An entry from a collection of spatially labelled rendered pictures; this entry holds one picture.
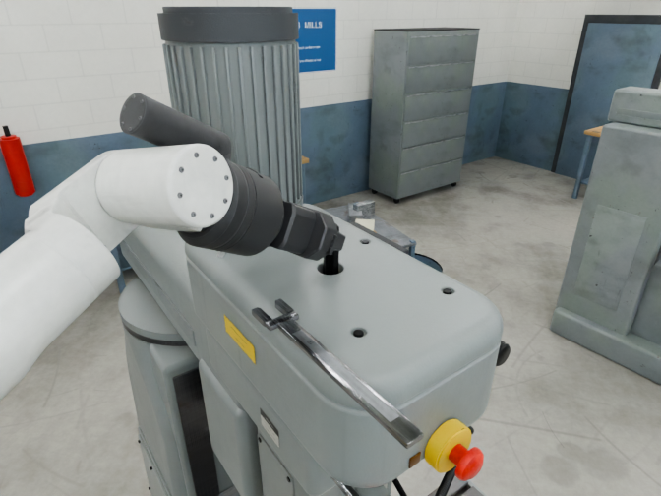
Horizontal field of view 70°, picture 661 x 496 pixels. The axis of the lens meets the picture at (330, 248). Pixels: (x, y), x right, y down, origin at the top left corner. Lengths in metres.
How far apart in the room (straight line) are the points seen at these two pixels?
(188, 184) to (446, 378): 0.33
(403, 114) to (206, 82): 5.08
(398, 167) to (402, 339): 5.37
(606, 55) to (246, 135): 6.98
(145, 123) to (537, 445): 2.92
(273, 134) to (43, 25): 4.05
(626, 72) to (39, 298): 7.27
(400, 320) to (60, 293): 0.35
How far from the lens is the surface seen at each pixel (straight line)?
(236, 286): 0.63
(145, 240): 1.16
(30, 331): 0.35
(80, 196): 0.44
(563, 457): 3.12
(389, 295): 0.59
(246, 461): 0.94
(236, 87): 0.69
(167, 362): 1.10
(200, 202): 0.38
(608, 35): 7.51
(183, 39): 0.71
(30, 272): 0.36
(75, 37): 4.73
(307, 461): 0.64
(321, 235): 0.51
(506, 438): 3.10
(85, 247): 0.36
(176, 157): 0.37
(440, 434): 0.57
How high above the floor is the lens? 2.21
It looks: 27 degrees down
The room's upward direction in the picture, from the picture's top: straight up
